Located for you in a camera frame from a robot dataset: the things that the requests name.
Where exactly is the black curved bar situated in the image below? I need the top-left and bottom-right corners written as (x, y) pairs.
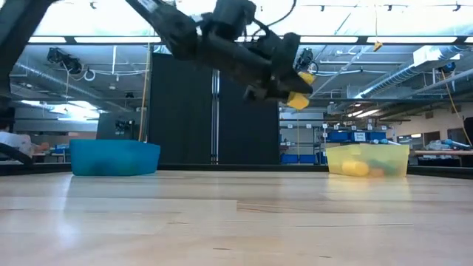
top-left (0, 142), bottom-right (33, 166)

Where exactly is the silver partition post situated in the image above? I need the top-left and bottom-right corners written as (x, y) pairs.
top-left (210, 68), bottom-right (220, 166)

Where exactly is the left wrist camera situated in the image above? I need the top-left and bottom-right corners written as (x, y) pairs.
top-left (254, 31), bottom-right (301, 64)

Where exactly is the background workbench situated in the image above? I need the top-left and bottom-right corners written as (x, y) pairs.
top-left (413, 149), bottom-right (473, 167)

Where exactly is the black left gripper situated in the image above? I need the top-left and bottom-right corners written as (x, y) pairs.
top-left (197, 35), bottom-right (314, 103)

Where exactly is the black ceiling camera cluster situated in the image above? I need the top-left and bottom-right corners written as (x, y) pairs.
top-left (46, 47), bottom-right (84, 75)
top-left (294, 47), bottom-right (319, 75)

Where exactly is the black partition panel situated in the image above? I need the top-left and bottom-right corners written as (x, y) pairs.
top-left (218, 69), bottom-right (281, 166)
top-left (148, 52), bottom-right (214, 166)

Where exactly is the yellow hanging plug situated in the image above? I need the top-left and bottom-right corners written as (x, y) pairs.
top-left (372, 0), bottom-right (384, 52)

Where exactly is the translucent yellow plastic bin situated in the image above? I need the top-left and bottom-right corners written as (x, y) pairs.
top-left (325, 143), bottom-right (411, 178)

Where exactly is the silver ventilation duct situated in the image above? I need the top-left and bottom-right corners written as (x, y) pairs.
top-left (347, 46), bottom-right (473, 99)
top-left (9, 61), bottom-right (101, 100)

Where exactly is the shelf with blue bins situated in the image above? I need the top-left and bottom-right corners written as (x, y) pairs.
top-left (279, 123), bottom-right (392, 166)

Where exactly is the tall yellow block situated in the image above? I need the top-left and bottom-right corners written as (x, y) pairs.
top-left (287, 70), bottom-right (317, 111)

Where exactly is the yellow cylinder block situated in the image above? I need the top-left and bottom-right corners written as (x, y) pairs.
top-left (341, 160), bottom-right (371, 177)

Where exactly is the blue plastic bin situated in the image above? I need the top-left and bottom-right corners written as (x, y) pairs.
top-left (69, 139), bottom-right (161, 177)

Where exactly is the dark chair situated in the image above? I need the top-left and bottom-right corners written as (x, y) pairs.
top-left (463, 116), bottom-right (473, 147)

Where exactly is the person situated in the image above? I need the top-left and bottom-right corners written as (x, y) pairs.
top-left (0, 123), bottom-right (50, 160)

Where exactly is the white ceiling unit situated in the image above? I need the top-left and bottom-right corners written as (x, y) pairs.
top-left (412, 45), bottom-right (462, 68)

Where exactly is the black camera cable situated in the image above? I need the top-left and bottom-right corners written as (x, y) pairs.
top-left (251, 0), bottom-right (299, 38)

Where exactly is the white cable loop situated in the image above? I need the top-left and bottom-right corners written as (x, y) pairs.
top-left (61, 62), bottom-right (97, 83)

